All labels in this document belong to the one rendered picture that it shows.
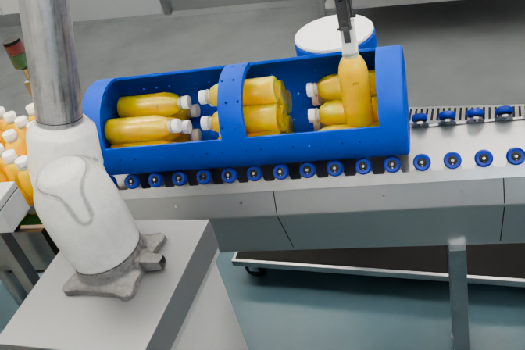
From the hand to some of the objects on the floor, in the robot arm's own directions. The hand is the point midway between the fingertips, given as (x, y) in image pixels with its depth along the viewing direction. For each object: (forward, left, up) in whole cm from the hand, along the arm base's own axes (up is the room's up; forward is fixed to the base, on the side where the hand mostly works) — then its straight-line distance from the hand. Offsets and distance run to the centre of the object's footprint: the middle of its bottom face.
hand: (348, 37), depth 142 cm
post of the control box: (-41, +107, -125) cm, 169 cm away
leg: (0, -14, -133) cm, 134 cm away
